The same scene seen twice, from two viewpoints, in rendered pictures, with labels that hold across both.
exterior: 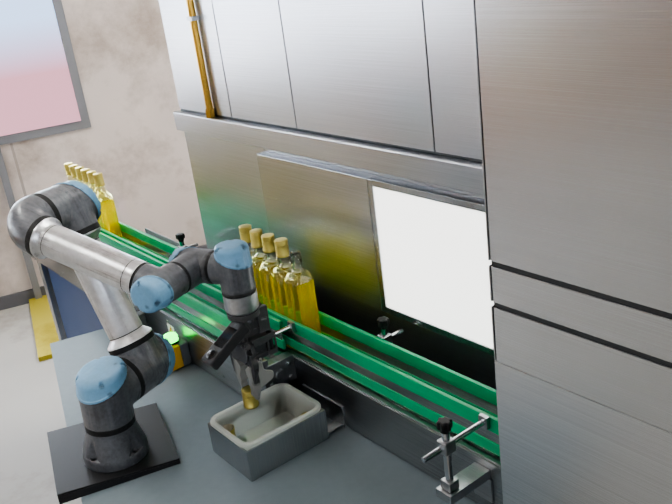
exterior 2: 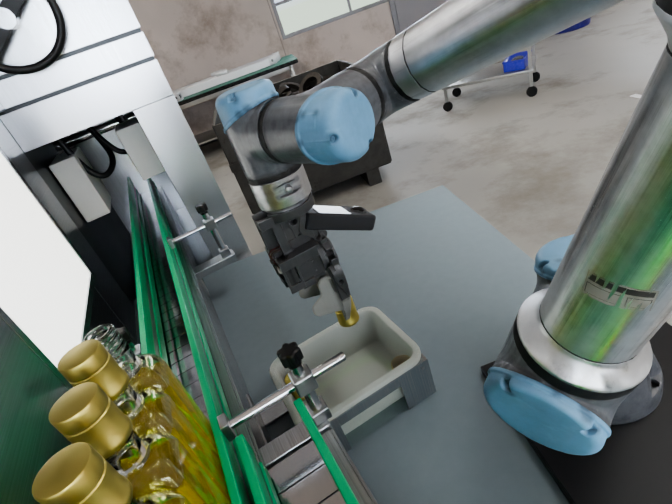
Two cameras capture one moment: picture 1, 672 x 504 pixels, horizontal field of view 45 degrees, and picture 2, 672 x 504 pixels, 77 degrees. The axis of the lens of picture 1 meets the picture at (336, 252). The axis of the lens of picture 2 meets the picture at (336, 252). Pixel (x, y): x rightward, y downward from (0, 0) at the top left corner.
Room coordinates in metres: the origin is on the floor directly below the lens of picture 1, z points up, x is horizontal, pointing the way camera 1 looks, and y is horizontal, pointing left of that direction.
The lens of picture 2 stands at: (2.11, 0.44, 1.33)
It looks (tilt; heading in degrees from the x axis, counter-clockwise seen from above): 30 degrees down; 200
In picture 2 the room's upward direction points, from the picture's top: 20 degrees counter-clockwise
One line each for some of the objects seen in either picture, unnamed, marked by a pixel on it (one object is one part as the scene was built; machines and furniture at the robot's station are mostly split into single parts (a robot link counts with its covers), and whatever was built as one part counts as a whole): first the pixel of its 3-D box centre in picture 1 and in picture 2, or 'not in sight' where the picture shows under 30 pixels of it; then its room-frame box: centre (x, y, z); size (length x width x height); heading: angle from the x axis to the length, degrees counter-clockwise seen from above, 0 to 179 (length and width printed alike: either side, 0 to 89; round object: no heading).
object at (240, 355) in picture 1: (249, 333); (297, 240); (1.61, 0.21, 1.06); 0.09 x 0.08 x 0.12; 126
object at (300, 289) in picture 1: (303, 308); (178, 433); (1.86, 0.10, 0.99); 0.06 x 0.06 x 0.21; 37
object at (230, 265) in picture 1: (233, 267); (260, 131); (1.61, 0.22, 1.22); 0.09 x 0.08 x 0.11; 60
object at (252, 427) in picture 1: (268, 427); (348, 376); (1.64, 0.21, 0.80); 0.22 x 0.17 x 0.09; 126
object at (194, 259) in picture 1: (192, 268); (326, 121); (1.65, 0.31, 1.22); 0.11 x 0.11 x 0.08; 60
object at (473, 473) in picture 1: (457, 465); (211, 247); (1.27, -0.17, 0.90); 0.17 x 0.05 x 0.23; 126
